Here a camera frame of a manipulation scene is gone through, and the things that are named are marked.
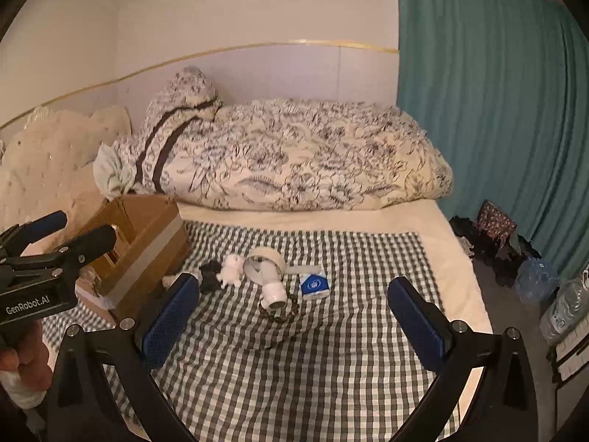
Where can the cream cloth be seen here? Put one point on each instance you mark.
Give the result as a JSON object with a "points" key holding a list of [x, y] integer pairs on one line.
{"points": [[168, 281]]}

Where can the person left hand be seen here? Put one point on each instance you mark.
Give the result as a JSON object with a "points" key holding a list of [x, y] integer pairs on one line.
{"points": [[30, 358]]}

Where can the brown cardboard box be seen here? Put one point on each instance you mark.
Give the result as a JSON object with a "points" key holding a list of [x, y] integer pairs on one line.
{"points": [[152, 242]]}

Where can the floral patterned duvet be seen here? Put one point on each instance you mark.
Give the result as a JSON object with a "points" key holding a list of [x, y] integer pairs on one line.
{"points": [[279, 154]]}

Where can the white tape roll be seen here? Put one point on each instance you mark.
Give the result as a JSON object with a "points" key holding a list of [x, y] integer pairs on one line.
{"points": [[253, 259]]}

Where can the white cylindrical bottle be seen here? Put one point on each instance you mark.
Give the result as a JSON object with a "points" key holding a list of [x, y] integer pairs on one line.
{"points": [[273, 291]]}

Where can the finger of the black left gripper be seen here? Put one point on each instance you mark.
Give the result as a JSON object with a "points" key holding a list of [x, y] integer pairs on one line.
{"points": [[37, 227], [75, 254]]}

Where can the patterned dark bag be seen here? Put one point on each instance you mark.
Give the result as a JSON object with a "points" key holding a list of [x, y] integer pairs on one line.
{"points": [[494, 223]]}

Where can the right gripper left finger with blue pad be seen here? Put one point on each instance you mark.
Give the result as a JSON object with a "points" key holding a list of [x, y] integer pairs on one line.
{"points": [[81, 405]]}

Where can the cream bed mattress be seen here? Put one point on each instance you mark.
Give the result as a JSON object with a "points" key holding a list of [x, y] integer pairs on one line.
{"points": [[414, 220]]}

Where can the teal curtain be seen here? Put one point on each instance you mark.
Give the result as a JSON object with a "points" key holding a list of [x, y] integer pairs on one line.
{"points": [[501, 88]]}

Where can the green white checkered cloth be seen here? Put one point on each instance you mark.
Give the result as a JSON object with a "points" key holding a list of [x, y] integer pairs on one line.
{"points": [[299, 331]]}

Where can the blue white tissue pack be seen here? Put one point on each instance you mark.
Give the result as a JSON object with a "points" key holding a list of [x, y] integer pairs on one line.
{"points": [[314, 286]]}

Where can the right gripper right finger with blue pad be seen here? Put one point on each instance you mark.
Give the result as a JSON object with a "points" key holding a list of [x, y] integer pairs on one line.
{"points": [[503, 407]]}

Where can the white toy figure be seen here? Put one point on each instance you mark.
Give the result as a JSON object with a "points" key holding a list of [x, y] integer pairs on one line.
{"points": [[232, 271]]}

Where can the plastic water bottle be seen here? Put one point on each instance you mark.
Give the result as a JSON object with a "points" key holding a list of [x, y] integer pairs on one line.
{"points": [[568, 307]]}

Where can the cream tufted headboard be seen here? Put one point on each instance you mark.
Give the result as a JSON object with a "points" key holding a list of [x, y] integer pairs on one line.
{"points": [[48, 167]]}

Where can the light green towel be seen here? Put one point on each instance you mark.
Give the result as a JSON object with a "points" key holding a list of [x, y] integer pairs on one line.
{"points": [[112, 177]]}

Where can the black small object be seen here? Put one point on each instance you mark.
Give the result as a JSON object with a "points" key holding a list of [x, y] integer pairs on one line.
{"points": [[209, 272]]}

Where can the blue plastic bag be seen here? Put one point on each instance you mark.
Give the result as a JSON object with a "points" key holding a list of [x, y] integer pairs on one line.
{"points": [[535, 281]]}

